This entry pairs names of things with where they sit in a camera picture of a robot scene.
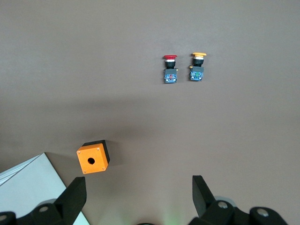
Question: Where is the white drawer cabinet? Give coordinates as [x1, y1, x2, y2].
[0, 152, 91, 225]

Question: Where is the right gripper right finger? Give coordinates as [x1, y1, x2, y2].
[189, 175, 235, 225]

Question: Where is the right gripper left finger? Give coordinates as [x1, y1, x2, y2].
[31, 177, 87, 225]

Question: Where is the yellow mushroom push button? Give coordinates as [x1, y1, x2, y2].
[187, 52, 207, 82]

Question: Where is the red mushroom push button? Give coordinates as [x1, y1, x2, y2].
[162, 54, 179, 84]

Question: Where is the orange button enclosure box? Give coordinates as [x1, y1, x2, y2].
[76, 140, 111, 175]

